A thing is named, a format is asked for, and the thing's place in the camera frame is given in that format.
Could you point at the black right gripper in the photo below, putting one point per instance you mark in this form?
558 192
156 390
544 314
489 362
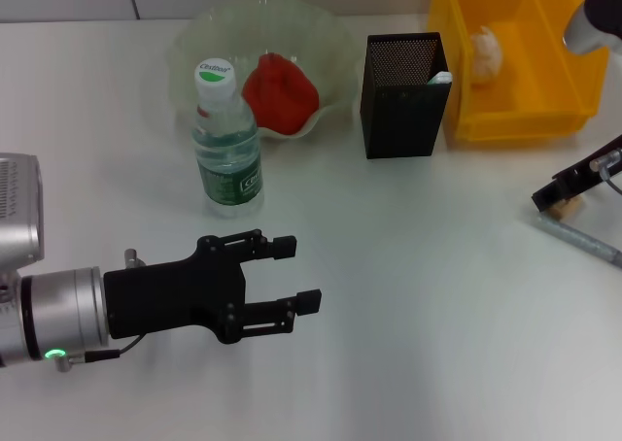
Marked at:
578 179

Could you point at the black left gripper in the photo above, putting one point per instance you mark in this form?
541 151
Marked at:
170 295

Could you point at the grey pen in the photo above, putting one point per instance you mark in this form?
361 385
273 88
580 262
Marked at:
583 241

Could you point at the clear green-label water bottle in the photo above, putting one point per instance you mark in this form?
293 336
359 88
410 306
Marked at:
228 169

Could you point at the white paper ball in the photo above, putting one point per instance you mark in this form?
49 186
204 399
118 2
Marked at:
486 55

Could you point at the green utility knife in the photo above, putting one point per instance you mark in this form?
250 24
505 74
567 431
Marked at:
441 78

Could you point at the red-orange fruit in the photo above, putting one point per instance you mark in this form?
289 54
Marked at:
284 96

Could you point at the black mesh pen holder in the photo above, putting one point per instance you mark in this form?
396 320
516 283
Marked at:
403 120

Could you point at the green glass fruit bowl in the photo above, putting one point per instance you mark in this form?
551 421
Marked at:
301 38

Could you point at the small tan wooden block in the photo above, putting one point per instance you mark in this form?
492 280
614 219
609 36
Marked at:
566 209

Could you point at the yellow plastic storage bin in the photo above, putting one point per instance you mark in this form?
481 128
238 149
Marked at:
544 72

